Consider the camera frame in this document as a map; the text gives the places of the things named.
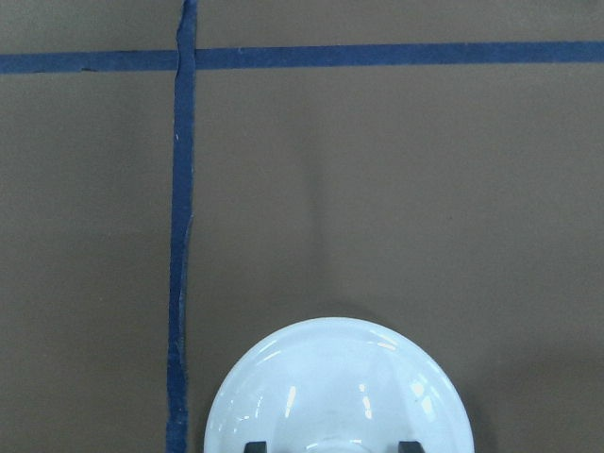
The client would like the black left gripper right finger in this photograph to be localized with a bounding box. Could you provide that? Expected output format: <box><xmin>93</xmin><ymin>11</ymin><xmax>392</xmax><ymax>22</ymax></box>
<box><xmin>397</xmin><ymin>441</ymin><xmax>422</xmax><ymax>453</ymax></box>

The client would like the white ceramic lid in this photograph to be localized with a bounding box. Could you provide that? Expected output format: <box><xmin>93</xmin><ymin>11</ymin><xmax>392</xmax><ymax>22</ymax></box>
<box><xmin>203</xmin><ymin>317</ymin><xmax>475</xmax><ymax>452</ymax></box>

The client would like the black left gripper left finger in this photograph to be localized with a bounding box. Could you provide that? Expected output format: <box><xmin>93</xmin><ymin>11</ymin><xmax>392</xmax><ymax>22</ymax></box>
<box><xmin>246</xmin><ymin>441</ymin><xmax>268</xmax><ymax>453</ymax></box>

